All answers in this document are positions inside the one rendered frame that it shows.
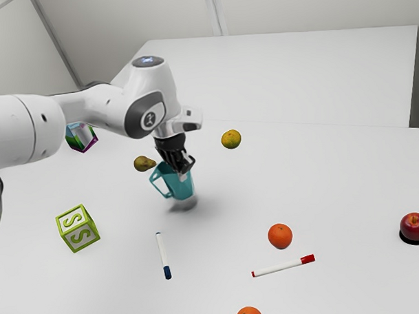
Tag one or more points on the white marker with red cap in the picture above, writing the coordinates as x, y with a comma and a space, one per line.
283, 265

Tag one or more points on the brown-green pear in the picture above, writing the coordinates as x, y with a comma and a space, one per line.
144, 163

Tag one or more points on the red apple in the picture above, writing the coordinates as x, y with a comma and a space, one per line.
414, 227

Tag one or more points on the yellow-green citrus fruit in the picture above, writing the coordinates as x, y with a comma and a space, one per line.
231, 139

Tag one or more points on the white marker with blue cap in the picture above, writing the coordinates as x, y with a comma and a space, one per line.
163, 255

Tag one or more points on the green letter block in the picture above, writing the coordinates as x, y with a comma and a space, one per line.
77, 227

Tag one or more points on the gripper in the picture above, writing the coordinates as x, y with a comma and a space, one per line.
171, 149

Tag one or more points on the purple and green block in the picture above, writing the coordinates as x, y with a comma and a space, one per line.
81, 137

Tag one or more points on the teal faceted mug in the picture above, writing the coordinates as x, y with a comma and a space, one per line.
177, 186

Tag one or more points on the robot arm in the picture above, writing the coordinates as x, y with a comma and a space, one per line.
90, 106

